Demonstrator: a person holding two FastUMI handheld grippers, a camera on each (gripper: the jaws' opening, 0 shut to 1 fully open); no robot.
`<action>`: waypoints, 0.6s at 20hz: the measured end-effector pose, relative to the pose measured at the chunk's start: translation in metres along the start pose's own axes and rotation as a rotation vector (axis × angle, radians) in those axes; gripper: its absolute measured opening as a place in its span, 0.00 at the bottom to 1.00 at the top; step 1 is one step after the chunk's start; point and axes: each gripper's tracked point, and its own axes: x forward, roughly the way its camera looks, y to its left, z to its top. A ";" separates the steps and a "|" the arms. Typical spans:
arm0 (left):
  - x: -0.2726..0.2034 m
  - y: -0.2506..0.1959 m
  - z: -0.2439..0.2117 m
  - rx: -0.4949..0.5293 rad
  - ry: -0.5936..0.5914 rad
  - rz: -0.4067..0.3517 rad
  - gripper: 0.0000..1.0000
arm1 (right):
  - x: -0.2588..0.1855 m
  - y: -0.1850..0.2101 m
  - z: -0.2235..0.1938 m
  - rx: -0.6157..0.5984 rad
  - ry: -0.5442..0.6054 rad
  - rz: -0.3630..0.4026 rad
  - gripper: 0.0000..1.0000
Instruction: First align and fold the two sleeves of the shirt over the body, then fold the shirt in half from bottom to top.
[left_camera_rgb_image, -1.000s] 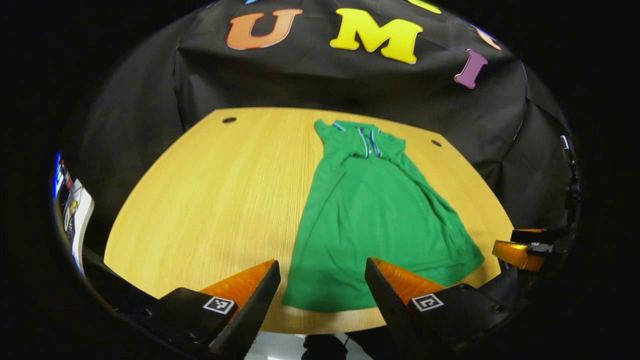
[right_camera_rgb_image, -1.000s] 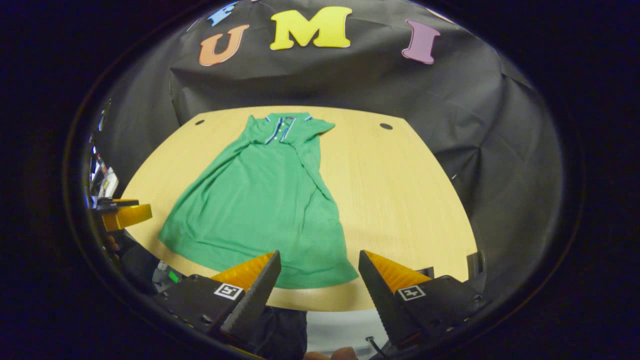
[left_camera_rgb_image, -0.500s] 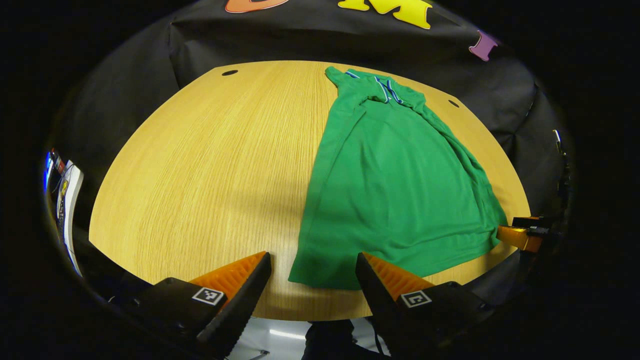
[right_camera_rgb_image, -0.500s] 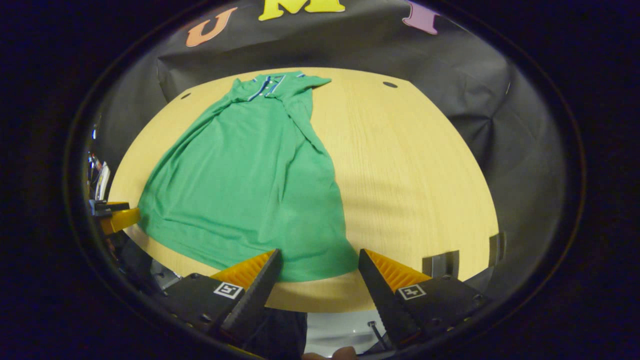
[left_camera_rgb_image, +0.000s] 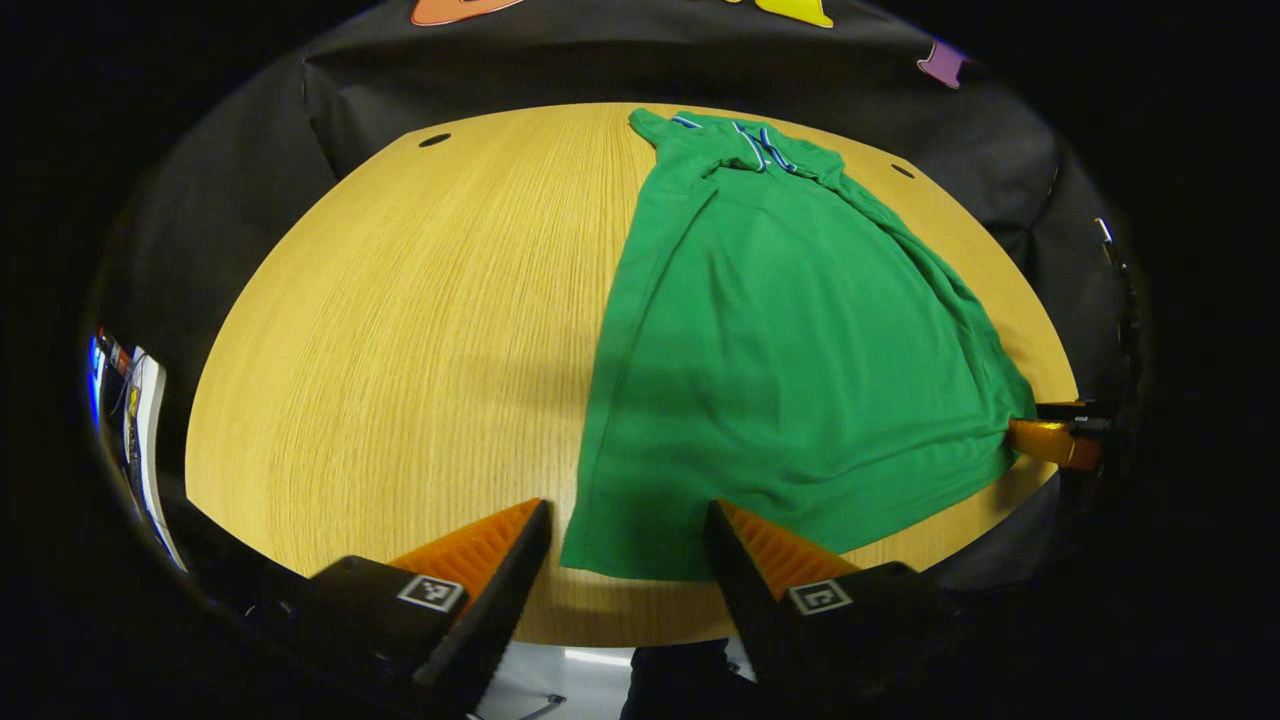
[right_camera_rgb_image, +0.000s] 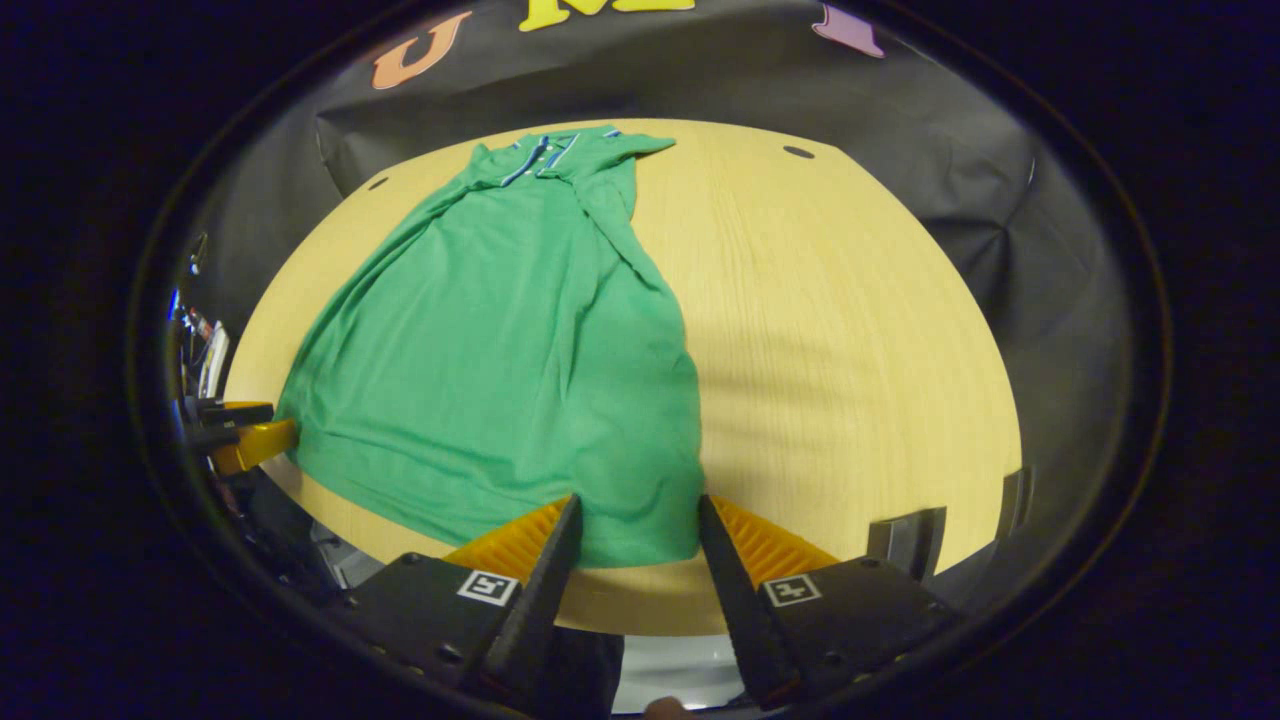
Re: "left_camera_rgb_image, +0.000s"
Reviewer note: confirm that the person's leg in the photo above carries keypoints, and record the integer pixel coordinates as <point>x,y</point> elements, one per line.
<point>680,685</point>

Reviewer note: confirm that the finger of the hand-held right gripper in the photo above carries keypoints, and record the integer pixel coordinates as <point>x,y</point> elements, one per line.
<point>1050,442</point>

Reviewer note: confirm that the white panel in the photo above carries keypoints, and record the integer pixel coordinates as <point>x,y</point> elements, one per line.
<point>145,440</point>

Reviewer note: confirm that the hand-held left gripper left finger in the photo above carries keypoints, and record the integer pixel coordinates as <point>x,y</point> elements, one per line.
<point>500,600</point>

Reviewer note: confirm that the coloured lit screen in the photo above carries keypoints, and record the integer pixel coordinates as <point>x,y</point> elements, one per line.
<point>95,375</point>

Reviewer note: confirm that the green T-shirt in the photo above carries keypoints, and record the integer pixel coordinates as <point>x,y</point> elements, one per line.
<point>800,350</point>

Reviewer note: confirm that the grey metal bar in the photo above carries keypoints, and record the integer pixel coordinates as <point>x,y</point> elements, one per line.
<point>545,707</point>

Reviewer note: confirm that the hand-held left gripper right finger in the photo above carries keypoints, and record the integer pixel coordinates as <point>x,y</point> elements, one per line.
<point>745,590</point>

